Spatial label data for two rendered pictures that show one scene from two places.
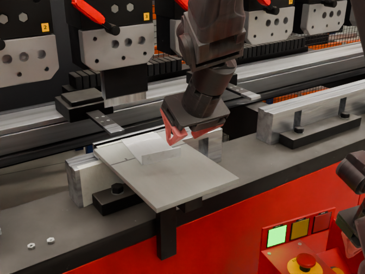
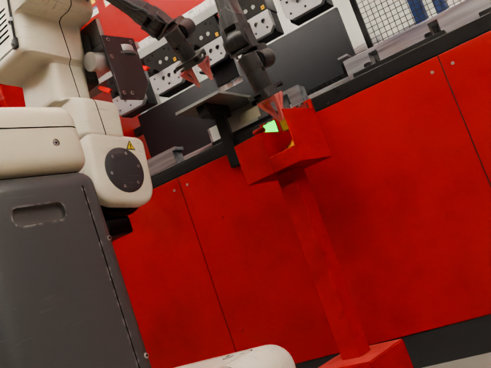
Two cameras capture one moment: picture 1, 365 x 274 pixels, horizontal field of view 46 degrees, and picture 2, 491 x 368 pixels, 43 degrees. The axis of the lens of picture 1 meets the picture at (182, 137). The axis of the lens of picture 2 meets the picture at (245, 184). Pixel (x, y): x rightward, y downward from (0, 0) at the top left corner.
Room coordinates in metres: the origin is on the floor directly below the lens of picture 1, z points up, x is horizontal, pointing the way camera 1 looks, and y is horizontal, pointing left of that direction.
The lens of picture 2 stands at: (-0.22, -1.78, 0.43)
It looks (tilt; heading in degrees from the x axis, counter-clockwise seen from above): 8 degrees up; 62
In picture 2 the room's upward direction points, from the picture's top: 19 degrees counter-clockwise
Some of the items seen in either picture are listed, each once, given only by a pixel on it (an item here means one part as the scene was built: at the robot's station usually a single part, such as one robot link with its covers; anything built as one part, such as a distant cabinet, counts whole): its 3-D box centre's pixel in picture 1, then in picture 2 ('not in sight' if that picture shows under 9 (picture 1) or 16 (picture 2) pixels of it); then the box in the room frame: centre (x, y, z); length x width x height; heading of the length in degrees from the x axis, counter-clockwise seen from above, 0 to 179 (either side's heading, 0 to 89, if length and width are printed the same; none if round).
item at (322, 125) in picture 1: (321, 129); (400, 58); (1.17, -0.41, 0.89); 0.30 x 0.05 x 0.03; 124
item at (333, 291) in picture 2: not in sight; (322, 261); (0.73, -0.29, 0.39); 0.06 x 0.06 x 0.54; 24
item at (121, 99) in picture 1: (124, 82); (227, 74); (0.88, 0.12, 1.13); 0.10 x 0.02 x 0.10; 124
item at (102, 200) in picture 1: (157, 184); (250, 130); (0.86, 0.06, 0.89); 0.30 x 0.05 x 0.03; 124
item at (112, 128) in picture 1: (94, 111); not in sight; (1.01, 0.22, 1.01); 0.26 x 0.12 x 0.05; 34
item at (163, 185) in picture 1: (162, 164); (218, 105); (0.76, 0.04, 1.00); 0.26 x 0.18 x 0.01; 34
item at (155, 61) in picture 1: (128, 71); (327, 87); (1.33, 0.17, 1.02); 0.37 x 0.06 x 0.04; 124
